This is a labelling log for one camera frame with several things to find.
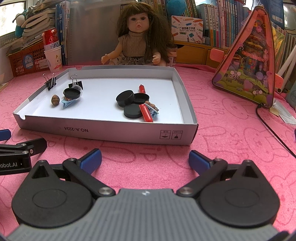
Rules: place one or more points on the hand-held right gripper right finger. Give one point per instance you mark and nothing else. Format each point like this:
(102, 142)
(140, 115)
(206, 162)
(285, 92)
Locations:
(197, 161)

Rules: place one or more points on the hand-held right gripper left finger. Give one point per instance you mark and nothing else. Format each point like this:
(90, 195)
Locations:
(91, 161)

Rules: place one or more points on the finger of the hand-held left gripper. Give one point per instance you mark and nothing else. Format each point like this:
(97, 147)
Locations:
(4, 134)
(38, 145)

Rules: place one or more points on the brown nut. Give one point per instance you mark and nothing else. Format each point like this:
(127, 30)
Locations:
(55, 100)

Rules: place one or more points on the blue hair clip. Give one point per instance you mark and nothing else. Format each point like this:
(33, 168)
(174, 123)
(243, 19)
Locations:
(155, 113)
(69, 103)

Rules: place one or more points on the black round lid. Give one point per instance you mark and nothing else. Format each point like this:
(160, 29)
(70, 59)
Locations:
(71, 93)
(141, 98)

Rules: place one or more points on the black round disc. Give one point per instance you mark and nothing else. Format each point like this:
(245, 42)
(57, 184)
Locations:
(132, 111)

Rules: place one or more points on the red pen cap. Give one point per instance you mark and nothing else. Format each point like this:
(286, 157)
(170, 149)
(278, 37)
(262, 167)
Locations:
(142, 89)
(146, 113)

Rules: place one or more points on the clear plastic dome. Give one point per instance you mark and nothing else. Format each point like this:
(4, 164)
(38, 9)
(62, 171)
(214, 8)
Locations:
(76, 86)

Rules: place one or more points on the black round cap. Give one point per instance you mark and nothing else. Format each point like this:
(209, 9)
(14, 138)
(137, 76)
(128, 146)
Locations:
(124, 98)

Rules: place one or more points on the large black binder clip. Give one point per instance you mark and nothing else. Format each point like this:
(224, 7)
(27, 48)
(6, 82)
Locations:
(79, 84)

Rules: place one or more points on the white cardboard box tray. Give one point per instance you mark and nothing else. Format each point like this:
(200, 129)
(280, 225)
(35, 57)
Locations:
(104, 84)

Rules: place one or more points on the pink rabbit print mat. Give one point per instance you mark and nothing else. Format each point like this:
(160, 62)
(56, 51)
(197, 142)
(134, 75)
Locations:
(219, 139)

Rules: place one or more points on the small black binder clip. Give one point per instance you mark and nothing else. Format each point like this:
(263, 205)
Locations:
(51, 84)

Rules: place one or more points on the red plastic basket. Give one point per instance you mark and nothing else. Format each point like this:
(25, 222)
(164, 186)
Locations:
(25, 61)

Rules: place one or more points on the white paper cup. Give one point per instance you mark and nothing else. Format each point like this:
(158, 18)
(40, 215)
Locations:
(53, 59)

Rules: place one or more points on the clear plastic wrapper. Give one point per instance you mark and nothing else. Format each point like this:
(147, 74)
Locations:
(283, 113)

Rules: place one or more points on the pink cup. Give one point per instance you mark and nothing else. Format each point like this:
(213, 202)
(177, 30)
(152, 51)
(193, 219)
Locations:
(172, 58)

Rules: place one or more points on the red soda can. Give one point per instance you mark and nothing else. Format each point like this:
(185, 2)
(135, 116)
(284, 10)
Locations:
(50, 38)

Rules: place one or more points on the wooden desk organizer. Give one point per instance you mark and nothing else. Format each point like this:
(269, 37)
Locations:
(196, 53)

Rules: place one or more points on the pink triangular toy case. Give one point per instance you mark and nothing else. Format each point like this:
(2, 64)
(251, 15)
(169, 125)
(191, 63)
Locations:
(247, 64)

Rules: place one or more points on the blue and white plush toy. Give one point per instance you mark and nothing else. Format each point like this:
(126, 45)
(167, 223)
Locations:
(19, 24)

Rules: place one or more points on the grey green case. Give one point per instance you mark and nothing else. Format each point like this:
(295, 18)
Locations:
(291, 97)

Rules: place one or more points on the stack of worn books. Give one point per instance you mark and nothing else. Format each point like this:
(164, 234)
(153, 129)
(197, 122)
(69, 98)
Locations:
(37, 23)

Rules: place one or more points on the row of blue magazines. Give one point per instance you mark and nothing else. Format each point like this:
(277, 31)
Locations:
(62, 30)

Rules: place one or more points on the grey metal container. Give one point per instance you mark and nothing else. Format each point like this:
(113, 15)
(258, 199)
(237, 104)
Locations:
(92, 30)

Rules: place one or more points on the white stand legs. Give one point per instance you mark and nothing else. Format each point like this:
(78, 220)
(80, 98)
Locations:
(285, 67)

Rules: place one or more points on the brown-haired doll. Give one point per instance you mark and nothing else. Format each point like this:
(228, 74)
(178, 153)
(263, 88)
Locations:
(136, 39)

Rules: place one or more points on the white printed cardboard box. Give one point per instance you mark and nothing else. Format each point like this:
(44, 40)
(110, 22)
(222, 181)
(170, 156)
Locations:
(187, 29)

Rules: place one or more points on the orange patterned bag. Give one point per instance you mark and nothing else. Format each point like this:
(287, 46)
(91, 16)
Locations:
(278, 46)

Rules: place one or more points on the row of upright books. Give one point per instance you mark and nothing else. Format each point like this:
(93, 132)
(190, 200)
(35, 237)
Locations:
(231, 20)

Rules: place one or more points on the blue plush ball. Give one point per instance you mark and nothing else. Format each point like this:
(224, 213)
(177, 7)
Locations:
(176, 7)

